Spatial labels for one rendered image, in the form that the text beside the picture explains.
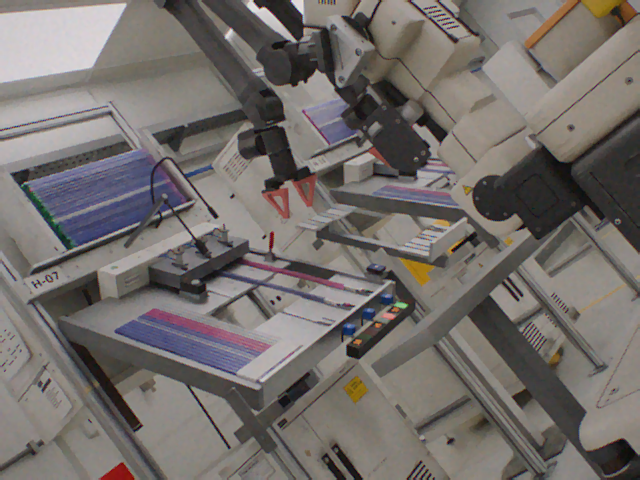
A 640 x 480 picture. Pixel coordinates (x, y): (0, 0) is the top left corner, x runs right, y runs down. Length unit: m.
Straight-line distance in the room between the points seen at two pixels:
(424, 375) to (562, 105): 2.15
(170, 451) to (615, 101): 3.07
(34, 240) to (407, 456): 1.33
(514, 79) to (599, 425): 5.21
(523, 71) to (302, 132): 3.45
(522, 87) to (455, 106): 4.90
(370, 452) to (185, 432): 1.82
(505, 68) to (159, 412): 4.13
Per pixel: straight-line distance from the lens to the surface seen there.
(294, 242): 3.42
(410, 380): 3.39
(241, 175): 3.50
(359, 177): 3.36
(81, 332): 2.15
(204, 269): 2.35
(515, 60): 6.54
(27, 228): 2.37
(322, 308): 2.14
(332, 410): 2.31
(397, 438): 2.44
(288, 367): 1.84
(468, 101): 1.65
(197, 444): 4.02
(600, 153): 1.36
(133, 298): 2.29
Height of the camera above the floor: 0.71
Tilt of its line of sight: 6 degrees up
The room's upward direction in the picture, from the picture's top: 38 degrees counter-clockwise
